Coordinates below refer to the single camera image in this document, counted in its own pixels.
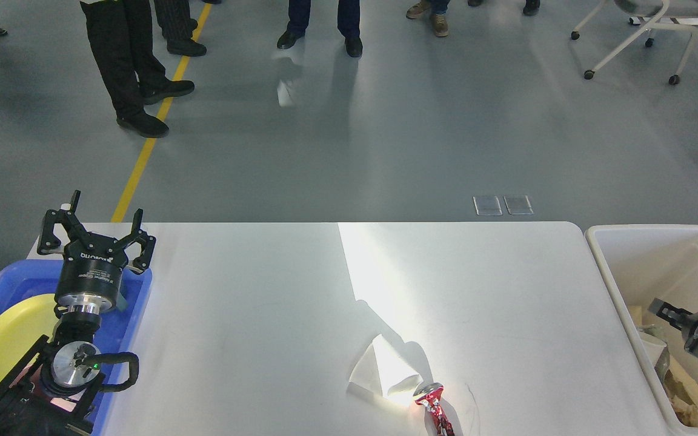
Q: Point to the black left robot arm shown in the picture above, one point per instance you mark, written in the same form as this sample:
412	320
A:
51	389

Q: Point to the pink ribbed mug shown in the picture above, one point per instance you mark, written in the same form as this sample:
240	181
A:
38	390

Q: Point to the white paper napkin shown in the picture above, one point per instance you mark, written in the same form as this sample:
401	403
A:
383	373

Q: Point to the brown paper bag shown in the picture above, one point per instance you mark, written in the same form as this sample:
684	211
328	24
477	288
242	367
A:
639	317

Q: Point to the white plastic bin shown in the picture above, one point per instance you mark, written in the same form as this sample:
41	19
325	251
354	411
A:
640	263

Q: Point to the grey-blue mug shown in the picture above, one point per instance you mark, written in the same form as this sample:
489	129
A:
121	301

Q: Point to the white paper cup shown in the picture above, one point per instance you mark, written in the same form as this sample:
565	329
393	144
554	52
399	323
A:
653	347

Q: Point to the white rolling chair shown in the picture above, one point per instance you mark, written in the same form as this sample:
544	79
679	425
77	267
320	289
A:
650	17

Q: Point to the blue plastic tray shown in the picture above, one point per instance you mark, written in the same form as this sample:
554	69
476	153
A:
27	278

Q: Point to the red snack wrapper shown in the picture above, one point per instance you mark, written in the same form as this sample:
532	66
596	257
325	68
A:
429	396

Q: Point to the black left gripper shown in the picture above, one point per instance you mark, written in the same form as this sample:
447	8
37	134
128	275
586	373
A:
89	275

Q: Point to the brown paper ball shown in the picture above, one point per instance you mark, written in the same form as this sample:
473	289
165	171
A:
685	406

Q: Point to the floor outlet cover pair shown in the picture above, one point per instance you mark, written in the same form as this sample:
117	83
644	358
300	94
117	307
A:
492	205

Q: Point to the yellow plastic plate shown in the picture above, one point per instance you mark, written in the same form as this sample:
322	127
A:
21	325

